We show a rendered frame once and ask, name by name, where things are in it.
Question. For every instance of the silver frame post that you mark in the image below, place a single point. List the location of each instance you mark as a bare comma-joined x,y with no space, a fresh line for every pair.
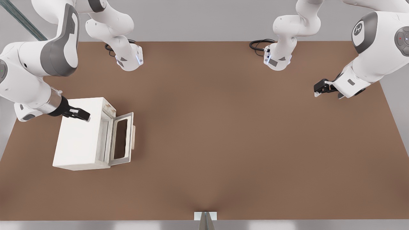
22,19
205,220

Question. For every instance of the white oven box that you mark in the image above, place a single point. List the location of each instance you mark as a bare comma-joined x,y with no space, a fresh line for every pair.
80,140

